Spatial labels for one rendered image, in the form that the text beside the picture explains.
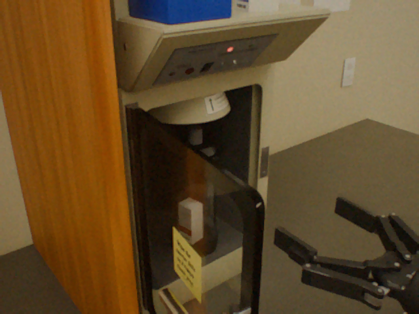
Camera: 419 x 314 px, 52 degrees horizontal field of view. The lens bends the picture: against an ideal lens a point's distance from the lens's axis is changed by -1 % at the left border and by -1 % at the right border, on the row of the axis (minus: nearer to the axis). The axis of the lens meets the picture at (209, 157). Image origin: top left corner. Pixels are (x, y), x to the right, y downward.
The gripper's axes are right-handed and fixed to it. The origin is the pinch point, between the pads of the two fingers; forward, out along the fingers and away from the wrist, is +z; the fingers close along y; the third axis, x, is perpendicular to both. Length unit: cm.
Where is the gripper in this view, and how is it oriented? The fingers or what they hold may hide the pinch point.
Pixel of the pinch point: (313, 222)
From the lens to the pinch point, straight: 66.2
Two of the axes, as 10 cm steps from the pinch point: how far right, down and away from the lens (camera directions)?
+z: -6.1, -3.6, 7.1
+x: -0.2, 9.0, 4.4
